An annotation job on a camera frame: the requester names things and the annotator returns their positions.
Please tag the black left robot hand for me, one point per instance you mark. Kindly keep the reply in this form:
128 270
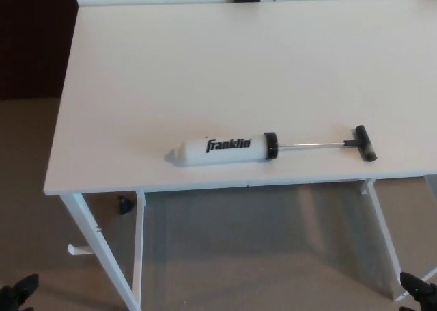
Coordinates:
13 295

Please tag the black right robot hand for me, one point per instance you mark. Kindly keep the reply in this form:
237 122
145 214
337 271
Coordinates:
425 297

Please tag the white Franklin air pump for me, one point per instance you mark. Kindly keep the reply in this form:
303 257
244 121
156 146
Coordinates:
222 153

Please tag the white desk side hook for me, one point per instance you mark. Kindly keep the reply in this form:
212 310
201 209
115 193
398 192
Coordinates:
78 250

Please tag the white desk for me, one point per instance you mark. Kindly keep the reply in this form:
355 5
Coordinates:
239 68

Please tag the small black floor object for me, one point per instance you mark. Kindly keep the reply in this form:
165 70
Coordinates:
125 205

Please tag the white desk leg frame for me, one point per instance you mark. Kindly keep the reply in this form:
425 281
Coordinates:
384 239
138 256

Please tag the dark brown wall panel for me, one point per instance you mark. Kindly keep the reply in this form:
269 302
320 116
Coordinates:
34 41

